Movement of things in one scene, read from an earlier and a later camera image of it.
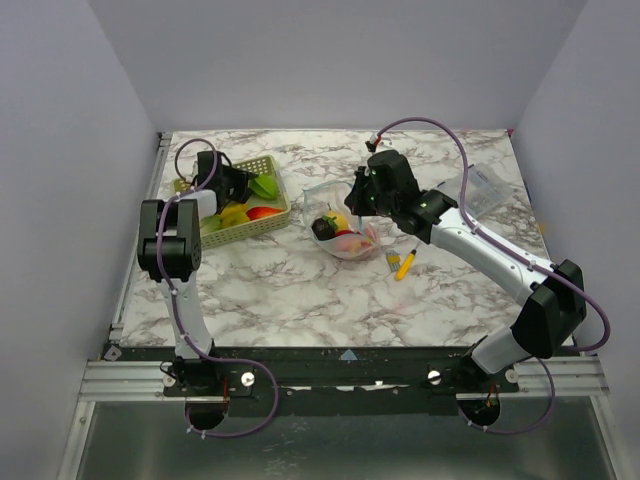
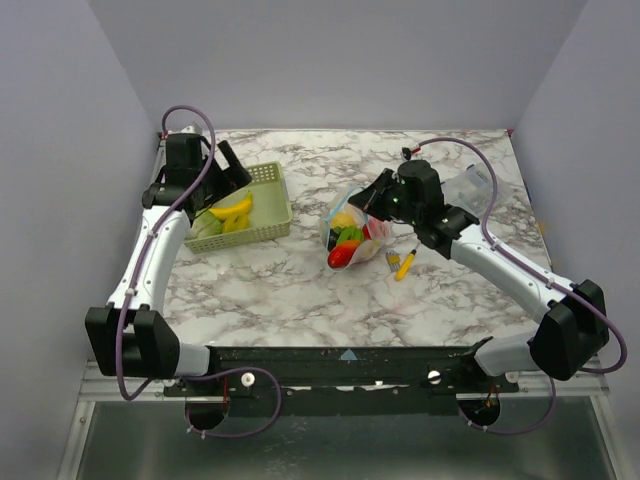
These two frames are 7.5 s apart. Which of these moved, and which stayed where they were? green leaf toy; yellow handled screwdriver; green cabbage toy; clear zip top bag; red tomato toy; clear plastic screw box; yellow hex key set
Moved: green leaf toy; clear zip top bag; red tomato toy
Stayed: green cabbage toy; yellow handled screwdriver; yellow hex key set; clear plastic screw box
